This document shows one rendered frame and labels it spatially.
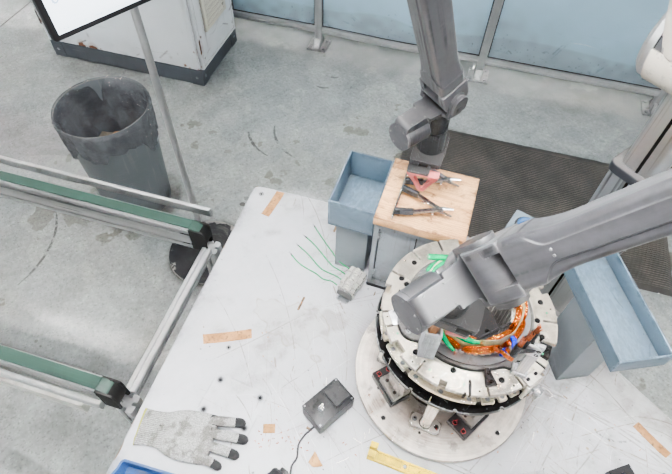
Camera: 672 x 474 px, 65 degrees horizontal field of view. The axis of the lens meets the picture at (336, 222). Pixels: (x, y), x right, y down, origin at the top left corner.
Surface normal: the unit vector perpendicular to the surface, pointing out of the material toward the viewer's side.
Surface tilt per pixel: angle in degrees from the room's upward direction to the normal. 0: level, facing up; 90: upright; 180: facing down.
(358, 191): 0
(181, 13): 90
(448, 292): 29
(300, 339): 0
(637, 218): 74
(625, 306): 0
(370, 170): 90
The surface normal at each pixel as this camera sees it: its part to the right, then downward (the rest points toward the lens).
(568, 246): -0.67, 0.37
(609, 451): 0.02, -0.61
